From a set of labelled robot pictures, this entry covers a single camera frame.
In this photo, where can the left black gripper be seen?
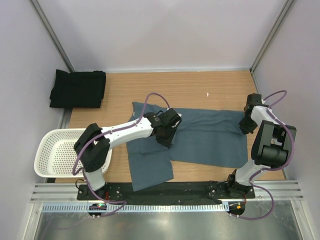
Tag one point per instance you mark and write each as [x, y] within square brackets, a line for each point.
[167, 142]

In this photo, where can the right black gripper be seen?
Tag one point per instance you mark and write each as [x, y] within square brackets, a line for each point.
[245, 129]

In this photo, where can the blue-grey t shirt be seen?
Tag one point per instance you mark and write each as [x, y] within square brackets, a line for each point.
[208, 137]

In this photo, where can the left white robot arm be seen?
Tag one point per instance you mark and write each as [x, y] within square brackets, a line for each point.
[94, 144]

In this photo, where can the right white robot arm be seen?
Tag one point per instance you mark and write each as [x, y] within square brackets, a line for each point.
[272, 148]

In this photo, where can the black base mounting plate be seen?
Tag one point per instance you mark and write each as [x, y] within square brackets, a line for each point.
[116, 191]

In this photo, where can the folded black t shirt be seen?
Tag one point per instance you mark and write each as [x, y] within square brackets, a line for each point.
[78, 89]

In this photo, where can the white perforated plastic basket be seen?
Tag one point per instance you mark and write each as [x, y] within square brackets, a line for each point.
[55, 156]

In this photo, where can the white slotted cable duct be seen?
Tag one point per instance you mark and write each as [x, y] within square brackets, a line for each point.
[100, 207]

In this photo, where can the right aluminium corner post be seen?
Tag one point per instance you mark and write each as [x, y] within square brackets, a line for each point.
[280, 19]

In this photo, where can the aluminium corner post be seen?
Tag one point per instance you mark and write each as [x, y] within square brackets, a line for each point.
[280, 19]
[51, 33]

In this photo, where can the left aluminium corner post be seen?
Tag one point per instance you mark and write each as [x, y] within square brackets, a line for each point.
[51, 33]

